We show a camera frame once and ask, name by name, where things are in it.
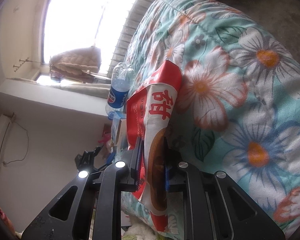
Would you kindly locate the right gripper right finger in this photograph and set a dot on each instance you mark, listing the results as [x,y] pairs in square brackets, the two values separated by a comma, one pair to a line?
[174,181]

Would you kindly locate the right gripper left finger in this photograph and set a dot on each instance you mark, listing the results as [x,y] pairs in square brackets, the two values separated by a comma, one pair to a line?
[133,159]

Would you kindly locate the red white snack bag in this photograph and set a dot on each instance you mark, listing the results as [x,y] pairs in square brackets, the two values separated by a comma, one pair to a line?
[149,110]

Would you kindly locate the plastic water bottle blue label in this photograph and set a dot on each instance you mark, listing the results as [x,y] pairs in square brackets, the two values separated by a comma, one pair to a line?
[121,81]

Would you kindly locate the floral teal bed quilt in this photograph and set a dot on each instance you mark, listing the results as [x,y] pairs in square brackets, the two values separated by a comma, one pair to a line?
[236,122]

